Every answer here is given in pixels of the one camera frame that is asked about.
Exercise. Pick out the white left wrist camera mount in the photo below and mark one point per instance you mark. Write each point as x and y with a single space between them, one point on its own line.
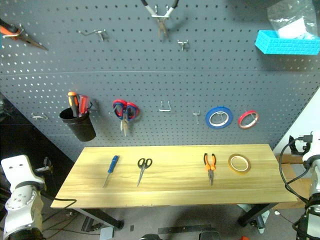
18 172

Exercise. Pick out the clear plastic bag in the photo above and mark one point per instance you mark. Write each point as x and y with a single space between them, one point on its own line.
292 20

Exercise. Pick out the grey metal pegboard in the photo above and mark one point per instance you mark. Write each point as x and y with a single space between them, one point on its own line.
175 82

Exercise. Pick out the black table leg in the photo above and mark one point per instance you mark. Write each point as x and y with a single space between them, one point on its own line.
100 217
257 212

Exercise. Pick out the black flat floor bar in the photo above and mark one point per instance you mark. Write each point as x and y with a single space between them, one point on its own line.
185 228

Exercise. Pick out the brown wooden board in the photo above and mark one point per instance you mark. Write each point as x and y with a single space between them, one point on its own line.
295 175

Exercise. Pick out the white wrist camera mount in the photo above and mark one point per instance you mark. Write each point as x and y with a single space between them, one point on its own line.
18 172
316 146

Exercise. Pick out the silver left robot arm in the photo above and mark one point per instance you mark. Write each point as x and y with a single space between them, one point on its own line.
21 202

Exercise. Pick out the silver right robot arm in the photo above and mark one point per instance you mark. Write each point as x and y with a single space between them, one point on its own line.
315 180

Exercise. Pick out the screwdrivers in cup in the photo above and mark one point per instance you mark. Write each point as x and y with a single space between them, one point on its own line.
73 102

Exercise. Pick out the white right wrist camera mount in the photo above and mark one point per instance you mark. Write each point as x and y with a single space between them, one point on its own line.
316 146

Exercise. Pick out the red tape roll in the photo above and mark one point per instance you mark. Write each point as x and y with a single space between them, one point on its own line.
242 123

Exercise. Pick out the dark rounded shape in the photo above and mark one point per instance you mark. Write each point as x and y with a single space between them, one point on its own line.
150 237

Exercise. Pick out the orange black needle-nose pliers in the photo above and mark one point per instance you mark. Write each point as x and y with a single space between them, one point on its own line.
10 31

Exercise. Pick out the black cup holder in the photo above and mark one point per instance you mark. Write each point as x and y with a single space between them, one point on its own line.
78 125

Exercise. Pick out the blue plastic basket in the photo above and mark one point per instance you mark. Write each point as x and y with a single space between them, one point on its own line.
287 45

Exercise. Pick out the grey floor box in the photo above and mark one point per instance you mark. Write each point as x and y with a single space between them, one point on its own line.
106 234

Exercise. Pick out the metal pegboard hook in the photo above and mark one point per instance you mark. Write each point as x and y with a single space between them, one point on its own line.
183 45
165 107
40 116
196 116
96 32
13 35

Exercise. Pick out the blue tape roll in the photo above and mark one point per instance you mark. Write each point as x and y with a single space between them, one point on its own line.
212 123

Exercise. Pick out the yellow tape roll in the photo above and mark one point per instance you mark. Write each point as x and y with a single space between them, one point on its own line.
233 168

